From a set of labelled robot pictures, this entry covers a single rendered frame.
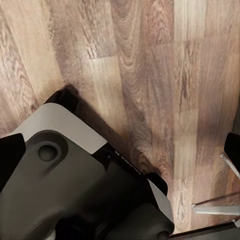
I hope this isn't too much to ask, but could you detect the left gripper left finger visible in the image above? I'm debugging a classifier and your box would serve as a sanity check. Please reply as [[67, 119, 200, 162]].
[[0, 133, 26, 193]]

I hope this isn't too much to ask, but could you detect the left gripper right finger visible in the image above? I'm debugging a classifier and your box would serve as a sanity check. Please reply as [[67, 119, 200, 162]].
[[224, 132, 240, 173]]

